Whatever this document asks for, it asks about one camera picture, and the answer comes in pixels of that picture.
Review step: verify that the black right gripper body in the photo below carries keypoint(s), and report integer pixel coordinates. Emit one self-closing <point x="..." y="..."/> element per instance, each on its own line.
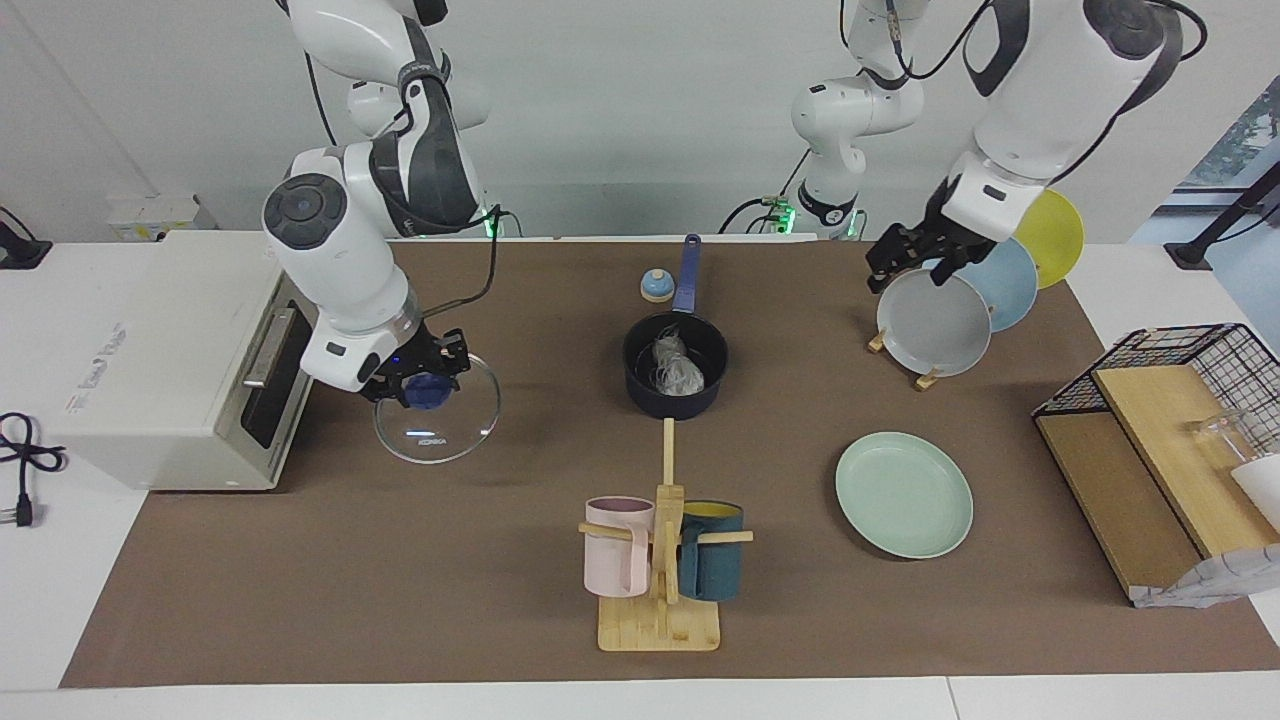
<point x="395" y="362"/>

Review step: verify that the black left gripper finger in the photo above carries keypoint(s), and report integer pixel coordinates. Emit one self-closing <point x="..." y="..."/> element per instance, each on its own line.
<point x="947" y="272"/>
<point x="882" y="272"/>

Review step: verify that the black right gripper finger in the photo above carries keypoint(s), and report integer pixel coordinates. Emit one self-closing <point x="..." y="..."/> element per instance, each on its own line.
<point x="395" y="397"/>
<point x="455" y="352"/>

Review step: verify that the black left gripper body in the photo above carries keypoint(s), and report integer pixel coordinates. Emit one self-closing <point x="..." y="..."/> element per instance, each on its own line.
<point x="950" y="225"/>

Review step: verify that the glass lid blue knob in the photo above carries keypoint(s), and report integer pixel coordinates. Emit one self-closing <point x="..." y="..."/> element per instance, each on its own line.
<point x="440" y="435"/>

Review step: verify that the translucent white vermicelli bundle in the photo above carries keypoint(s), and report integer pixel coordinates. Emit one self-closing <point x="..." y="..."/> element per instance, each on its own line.
<point x="678" y="362"/>

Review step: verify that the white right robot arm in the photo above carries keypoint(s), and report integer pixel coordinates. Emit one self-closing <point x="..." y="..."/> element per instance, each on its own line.
<point x="330" y="250"/>

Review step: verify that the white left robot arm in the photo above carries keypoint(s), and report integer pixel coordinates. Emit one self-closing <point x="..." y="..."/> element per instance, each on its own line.
<point x="1050" y="90"/>

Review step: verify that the grey plate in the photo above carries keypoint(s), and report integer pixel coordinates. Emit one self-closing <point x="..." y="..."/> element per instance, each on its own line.
<point x="935" y="325"/>

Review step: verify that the light blue plate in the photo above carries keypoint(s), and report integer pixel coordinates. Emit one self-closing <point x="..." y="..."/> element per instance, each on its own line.
<point x="1010" y="280"/>

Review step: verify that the yellow plate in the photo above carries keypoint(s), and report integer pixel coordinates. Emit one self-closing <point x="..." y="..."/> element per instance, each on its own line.
<point x="1055" y="235"/>

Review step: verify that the wooden plate rack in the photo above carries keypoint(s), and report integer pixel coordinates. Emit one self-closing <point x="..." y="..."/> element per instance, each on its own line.
<point x="927" y="380"/>

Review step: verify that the pale green plate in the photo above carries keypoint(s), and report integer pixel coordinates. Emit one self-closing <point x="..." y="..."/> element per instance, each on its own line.
<point x="905" y="495"/>

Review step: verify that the brown table mat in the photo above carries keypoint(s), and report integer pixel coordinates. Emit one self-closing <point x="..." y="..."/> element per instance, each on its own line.
<point x="400" y="580"/>

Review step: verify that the black stand base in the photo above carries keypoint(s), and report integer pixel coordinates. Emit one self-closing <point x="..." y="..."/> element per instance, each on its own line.
<point x="22" y="252"/>
<point x="1190" y="252"/>

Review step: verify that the white toaster oven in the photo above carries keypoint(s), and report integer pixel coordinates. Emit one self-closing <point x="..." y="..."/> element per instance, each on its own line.
<point x="150" y="360"/>

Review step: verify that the pink mug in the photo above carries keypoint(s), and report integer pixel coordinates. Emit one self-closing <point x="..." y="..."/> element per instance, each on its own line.
<point x="615" y="565"/>

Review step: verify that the light wooden board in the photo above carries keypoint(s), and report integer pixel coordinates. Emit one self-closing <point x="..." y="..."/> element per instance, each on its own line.
<point x="1170" y="440"/>

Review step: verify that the clear glass cup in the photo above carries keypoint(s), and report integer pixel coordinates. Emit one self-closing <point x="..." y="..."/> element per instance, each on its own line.
<point x="1225" y="435"/>

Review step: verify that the dark teal mug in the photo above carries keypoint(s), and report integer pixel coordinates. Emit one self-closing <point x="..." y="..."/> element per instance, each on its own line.
<point x="712" y="565"/>

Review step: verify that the wooden mug tree stand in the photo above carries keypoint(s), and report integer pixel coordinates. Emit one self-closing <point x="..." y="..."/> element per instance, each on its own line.
<point x="660" y="625"/>

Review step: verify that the white cup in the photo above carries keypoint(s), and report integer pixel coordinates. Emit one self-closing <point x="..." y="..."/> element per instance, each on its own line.
<point x="1262" y="490"/>

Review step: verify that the white patterned bag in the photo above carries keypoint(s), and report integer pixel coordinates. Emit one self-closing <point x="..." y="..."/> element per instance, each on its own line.
<point x="1220" y="580"/>

